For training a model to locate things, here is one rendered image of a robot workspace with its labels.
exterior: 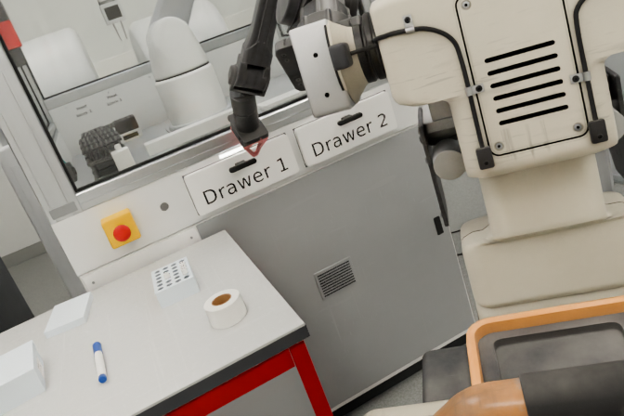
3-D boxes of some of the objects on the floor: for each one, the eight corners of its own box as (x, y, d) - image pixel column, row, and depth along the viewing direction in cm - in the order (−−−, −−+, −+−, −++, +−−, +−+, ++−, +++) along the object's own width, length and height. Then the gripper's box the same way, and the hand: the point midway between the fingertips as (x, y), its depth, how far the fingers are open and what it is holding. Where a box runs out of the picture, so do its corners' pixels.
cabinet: (486, 341, 193) (426, 119, 168) (201, 511, 165) (78, 277, 140) (358, 253, 280) (307, 97, 254) (158, 355, 252) (78, 192, 226)
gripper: (222, 99, 135) (231, 143, 147) (240, 126, 130) (248, 170, 142) (248, 89, 137) (255, 133, 149) (267, 115, 131) (273, 159, 144)
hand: (252, 149), depth 145 cm, fingers open, 3 cm apart
